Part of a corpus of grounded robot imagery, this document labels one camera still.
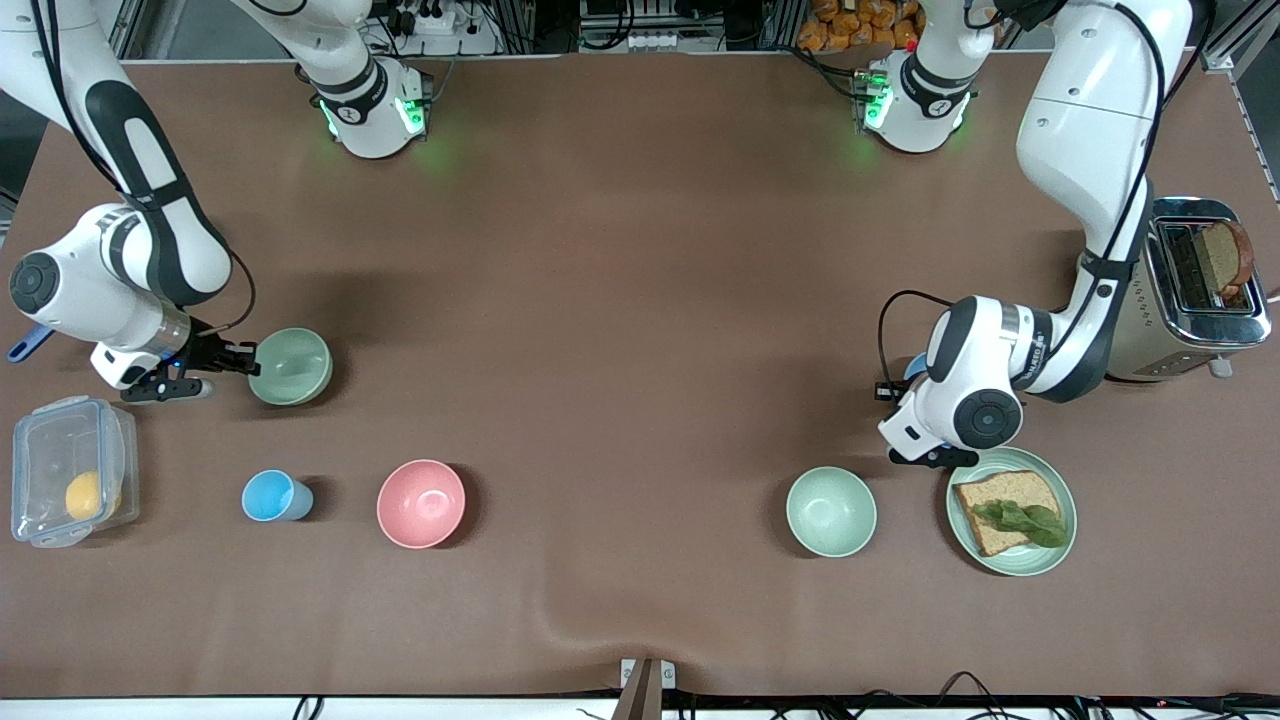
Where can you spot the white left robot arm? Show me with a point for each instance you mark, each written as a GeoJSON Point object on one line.
{"type": "Point", "coordinates": [1080, 130]}

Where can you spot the pink bowl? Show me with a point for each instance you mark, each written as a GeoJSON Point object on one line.
{"type": "Point", "coordinates": [420, 505]}

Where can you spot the green lettuce leaf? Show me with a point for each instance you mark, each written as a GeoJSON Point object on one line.
{"type": "Point", "coordinates": [1030, 522]}

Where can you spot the light green plate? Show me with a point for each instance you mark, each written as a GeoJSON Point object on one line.
{"type": "Point", "coordinates": [1010, 562]}

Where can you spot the blue bowl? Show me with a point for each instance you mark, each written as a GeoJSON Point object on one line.
{"type": "Point", "coordinates": [916, 368]}

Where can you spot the blue plastic cup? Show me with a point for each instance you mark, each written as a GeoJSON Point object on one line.
{"type": "Point", "coordinates": [268, 496]}

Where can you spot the clear plastic lidded container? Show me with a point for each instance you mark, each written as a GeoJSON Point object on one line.
{"type": "Point", "coordinates": [45, 440]}

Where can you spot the metal table edge bracket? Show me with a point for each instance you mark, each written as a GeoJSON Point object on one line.
{"type": "Point", "coordinates": [647, 685]}

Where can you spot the aluminium table edge rail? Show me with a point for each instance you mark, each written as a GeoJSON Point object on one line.
{"type": "Point", "coordinates": [200, 710]}

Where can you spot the white power strip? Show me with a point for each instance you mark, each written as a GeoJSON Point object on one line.
{"type": "Point", "coordinates": [435, 20]}

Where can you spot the pale mint green bowl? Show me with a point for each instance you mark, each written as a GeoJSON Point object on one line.
{"type": "Point", "coordinates": [831, 511]}

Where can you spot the sage green bowl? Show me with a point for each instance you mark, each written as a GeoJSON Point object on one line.
{"type": "Point", "coordinates": [300, 375]}

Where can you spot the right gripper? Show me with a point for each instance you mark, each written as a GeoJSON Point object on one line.
{"type": "Point", "coordinates": [211, 351]}

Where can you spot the yellow round fruit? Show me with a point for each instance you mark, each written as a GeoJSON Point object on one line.
{"type": "Point", "coordinates": [85, 495]}

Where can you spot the cream and chrome toaster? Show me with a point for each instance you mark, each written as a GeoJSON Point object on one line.
{"type": "Point", "coordinates": [1200, 330]}

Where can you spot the brown bread slice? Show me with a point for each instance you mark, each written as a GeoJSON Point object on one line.
{"type": "Point", "coordinates": [980, 505]}

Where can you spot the brown toast slice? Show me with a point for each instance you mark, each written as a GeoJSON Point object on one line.
{"type": "Point", "coordinates": [1222, 255]}

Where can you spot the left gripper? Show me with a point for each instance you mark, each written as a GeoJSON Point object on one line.
{"type": "Point", "coordinates": [903, 385]}

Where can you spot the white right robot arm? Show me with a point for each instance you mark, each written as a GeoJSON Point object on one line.
{"type": "Point", "coordinates": [60, 290]}

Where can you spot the bag of orange buns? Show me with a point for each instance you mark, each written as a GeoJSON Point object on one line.
{"type": "Point", "coordinates": [850, 25]}

